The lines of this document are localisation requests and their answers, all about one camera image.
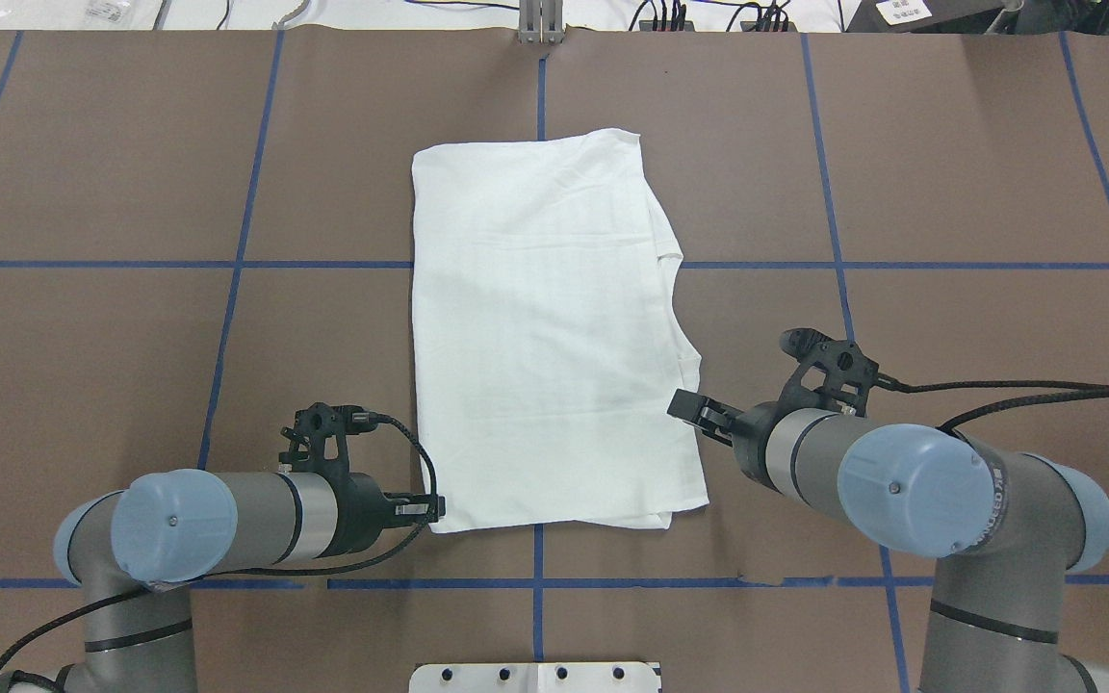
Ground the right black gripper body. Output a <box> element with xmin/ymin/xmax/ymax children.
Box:
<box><xmin>730</xmin><ymin>402</ymin><xmax>782</xmax><ymax>492</ymax></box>

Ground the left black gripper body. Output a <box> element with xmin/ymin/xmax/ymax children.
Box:
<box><xmin>330</xmin><ymin>473</ymin><xmax>401</xmax><ymax>557</ymax></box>

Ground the white printed t-shirt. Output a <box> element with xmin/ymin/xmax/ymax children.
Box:
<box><xmin>413</xmin><ymin>128</ymin><xmax>709</xmax><ymax>534</ymax></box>

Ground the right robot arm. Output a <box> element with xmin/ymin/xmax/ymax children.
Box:
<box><xmin>668</xmin><ymin>390</ymin><xmax>1109</xmax><ymax>692</ymax></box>

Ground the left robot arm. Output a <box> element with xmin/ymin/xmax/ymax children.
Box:
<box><xmin>0</xmin><ymin>469</ymin><xmax>446</xmax><ymax>692</ymax></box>

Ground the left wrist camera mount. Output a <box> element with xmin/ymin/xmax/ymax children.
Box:
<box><xmin>278</xmin><ymin>402</ymin><xmax>381</xmax><ymax>479</ymax></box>

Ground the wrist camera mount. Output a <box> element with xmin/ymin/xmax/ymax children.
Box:
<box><xmin>278</xmin><ymin>402</ymin><xmax>381</xmax><ymax>479</ymax></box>
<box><xmin>776</xmin><ymin>327</ymin><xmax>899</xmax><ymax>417</ymax></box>

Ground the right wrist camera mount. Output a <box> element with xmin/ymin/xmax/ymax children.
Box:
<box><xmin>776</xmin><ymin>327</ymin><xmax>899</xmax><ymax>417</ymax></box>

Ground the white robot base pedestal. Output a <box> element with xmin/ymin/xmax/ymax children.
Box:
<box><xmin>408</xmin><ymin>661</ymin><xmax>663</xmax><ymax>692</ymax></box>

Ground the aluminium frame post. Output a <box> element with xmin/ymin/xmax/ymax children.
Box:
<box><xmin>518</xmin><ymin>0</ymin><xmax>566</xmax><ymax>45</ymax></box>

